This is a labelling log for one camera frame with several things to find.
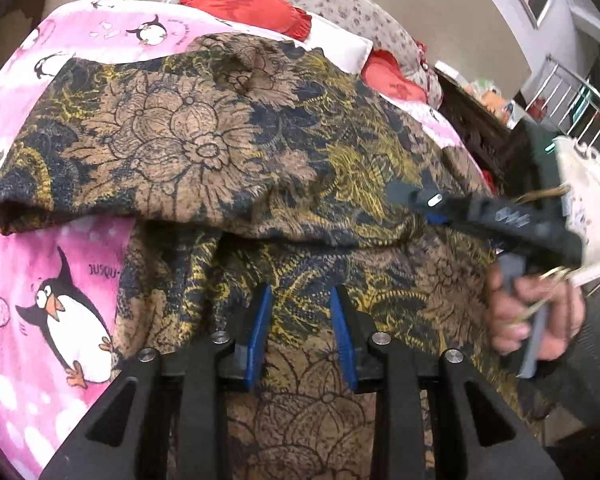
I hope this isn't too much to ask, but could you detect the brown floral patterned garment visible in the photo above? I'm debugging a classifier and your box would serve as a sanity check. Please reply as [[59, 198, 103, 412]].
[[0, 32, 556, 480]]

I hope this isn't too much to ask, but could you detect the person's right hand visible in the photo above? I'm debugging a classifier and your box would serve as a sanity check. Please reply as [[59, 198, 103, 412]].
[[485, 264, 588, 362]]

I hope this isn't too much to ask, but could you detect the cream embroidered cloth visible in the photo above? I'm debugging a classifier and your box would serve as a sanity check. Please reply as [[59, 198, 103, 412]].
[[554, 136, 600, 286]]

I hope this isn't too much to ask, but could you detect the metal railing rack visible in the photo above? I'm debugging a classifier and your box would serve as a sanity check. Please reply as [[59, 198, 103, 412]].
[[526, 54, 600, 152]]

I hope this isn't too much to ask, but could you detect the pink penguin bed blanket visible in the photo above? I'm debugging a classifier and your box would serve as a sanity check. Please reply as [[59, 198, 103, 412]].
[[0, 0, 481, 480]]

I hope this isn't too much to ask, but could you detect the white small pillow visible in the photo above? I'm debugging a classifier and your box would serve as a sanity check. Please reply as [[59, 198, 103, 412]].
[[303, 13, 373, 75]]

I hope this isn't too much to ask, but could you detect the floral beige pillow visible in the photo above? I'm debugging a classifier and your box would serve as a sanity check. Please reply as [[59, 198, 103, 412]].
[[161, 0, 444, 110]]

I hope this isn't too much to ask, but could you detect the red heart ruffled cushion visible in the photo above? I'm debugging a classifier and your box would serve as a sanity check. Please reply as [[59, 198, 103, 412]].
[[180, 0, 312, 41]]

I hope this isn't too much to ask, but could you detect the dark wooden bed frame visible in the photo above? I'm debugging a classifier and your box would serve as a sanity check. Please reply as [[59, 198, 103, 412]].
[[434, 68, 530, 196]]

